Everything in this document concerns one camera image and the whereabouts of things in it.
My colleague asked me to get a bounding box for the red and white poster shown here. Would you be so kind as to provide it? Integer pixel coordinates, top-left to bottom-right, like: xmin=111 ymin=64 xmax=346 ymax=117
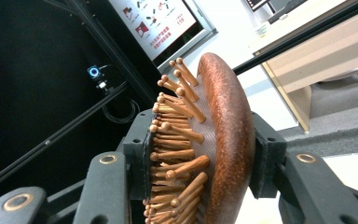
xmin=107 ymin=0 xmax=218 ymax=69

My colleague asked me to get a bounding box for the black horizontal frame bar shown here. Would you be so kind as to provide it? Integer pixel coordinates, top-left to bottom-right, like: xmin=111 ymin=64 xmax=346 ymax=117
xmin=232 ymin=0 xmax=358 ymax=77

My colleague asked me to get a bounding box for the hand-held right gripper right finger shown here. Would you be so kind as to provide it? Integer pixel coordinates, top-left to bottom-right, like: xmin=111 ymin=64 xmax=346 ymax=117
xmin=249 ymin=111 xmax=358 ymax=224

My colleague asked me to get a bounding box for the light wooden desk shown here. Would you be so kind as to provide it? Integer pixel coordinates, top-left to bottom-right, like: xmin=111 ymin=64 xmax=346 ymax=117
xmin=254 ymin=4 xmax=358 ymax=134

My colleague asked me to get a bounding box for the coiled black cable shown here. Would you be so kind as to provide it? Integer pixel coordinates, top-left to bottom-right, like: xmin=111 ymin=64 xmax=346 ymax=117
xmin=102 ymin=98 xmax=142 ymax=125

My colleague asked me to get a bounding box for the small camera with blue ring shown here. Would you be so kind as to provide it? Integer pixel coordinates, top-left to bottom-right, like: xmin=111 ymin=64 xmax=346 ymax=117
xmin=86 ymin=63 xmax=113 ymax=94

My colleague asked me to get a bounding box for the black metal frame bar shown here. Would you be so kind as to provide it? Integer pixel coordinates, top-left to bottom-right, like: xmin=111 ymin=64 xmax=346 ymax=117
xmin=0 ymin=81 xmax=129 ymax=195
xmin=40 ymin=0 xmax=158 ymax=105

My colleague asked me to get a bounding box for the brown wooden hairbrush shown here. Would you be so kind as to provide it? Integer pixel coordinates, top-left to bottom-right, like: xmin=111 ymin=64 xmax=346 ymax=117
xmin=142 ymin=51 xmax=257 ymax=224

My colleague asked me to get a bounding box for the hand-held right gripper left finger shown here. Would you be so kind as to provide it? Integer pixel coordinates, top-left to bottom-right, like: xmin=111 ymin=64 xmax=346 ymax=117
xmin=73 ymin=108 xmax=157 ymax=224

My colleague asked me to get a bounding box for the black curtain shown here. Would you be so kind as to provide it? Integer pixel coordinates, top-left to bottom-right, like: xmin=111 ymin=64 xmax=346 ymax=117
xmin=0 ymin=0 xmax=157 ymax=188

